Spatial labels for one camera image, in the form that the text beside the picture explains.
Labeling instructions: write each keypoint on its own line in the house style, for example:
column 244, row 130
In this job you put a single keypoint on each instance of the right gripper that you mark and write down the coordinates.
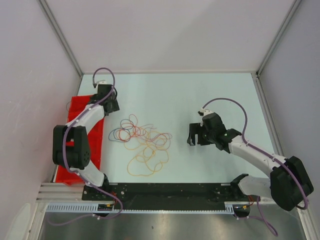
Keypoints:
column 196, row 129

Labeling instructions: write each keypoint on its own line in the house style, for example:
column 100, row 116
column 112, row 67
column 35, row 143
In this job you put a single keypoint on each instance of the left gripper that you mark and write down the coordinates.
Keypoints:
column 114, row 102

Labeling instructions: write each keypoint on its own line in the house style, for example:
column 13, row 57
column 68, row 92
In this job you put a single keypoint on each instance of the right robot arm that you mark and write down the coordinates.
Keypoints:
column 287, row 182

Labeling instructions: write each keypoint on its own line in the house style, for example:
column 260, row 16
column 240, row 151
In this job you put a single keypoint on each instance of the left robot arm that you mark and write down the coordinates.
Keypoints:
column 77, row 145

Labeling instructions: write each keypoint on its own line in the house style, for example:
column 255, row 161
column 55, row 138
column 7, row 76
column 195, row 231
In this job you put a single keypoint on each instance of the red plastic bin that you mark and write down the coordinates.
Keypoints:
column 95, row 139

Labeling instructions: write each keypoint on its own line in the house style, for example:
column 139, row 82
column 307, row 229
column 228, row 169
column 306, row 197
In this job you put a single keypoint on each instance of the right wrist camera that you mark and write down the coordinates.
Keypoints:
column 204, row 112

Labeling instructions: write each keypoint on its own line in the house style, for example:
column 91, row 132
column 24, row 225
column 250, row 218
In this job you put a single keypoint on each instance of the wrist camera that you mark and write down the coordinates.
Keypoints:
column 101, row 82
column 204, row 112

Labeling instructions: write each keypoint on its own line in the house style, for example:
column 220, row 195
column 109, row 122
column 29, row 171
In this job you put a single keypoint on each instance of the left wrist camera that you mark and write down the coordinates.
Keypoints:
column 101, row 82

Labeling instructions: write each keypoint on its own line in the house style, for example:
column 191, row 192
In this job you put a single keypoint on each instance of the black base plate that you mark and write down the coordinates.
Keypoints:
column 177, row 196

